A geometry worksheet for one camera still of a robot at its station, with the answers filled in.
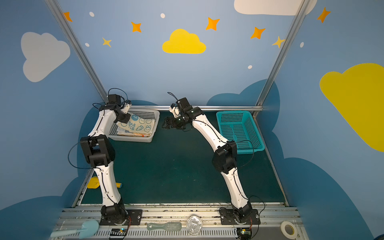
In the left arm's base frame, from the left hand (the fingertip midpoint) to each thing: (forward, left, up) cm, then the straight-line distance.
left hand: (121, 117), depth 99 cm
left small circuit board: (-62, -12, -18) cm, 66 cm away
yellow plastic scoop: (-39, +9, -14) cm, 43 cm away
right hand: (-12, -34, +7) cm, 36 cm away
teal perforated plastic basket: (+6, -86, -15) cm, 87 cm away
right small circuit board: (-62, -75, -18) cm, 99 cm away
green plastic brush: (-60, -39, -13) cm, 73 cm away
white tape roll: (-59, -94, -14) cm, 111 cm away
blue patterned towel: (+2, -9, -8) cm, 12 cm away
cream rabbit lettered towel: (-6, -8, -11) cm, 15 cm away
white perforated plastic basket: (+10, -19, -7) cm, 22 cm away
